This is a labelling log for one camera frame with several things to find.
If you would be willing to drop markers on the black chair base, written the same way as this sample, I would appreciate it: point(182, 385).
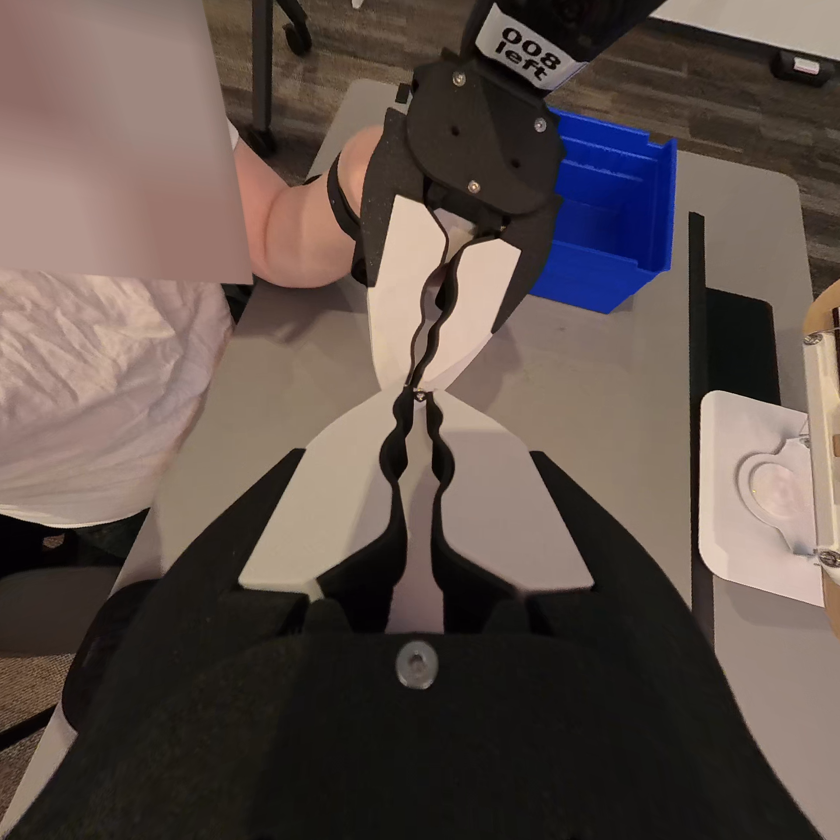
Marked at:
point(262, 65)

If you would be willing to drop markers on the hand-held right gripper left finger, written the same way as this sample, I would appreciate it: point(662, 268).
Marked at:
point(328, 518)

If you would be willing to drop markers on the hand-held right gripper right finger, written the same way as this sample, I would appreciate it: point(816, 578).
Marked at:
point(512, 518)

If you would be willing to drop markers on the person's white shirt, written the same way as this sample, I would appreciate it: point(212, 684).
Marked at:
point(98, 394)

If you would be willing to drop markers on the person's left forearm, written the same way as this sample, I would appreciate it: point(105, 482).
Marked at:
point(295, 223)

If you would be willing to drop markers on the black rectangular pad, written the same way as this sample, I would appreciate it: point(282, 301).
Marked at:
point(741, 348)

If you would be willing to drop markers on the wooden display board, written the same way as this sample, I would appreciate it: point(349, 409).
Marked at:
point(825, 426)

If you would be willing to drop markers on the white stand base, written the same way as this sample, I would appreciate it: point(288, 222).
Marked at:
point(748, 499)

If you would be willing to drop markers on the person's left hand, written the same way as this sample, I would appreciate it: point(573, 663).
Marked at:
point(361, 164)

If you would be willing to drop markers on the blue plastic bin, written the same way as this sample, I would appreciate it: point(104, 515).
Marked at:
point(610, 216)

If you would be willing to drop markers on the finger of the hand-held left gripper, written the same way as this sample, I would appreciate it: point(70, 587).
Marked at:
point(400, 289)
point(479, 295)

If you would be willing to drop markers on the black power adapter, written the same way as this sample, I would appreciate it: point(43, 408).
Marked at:
point(797, 67)

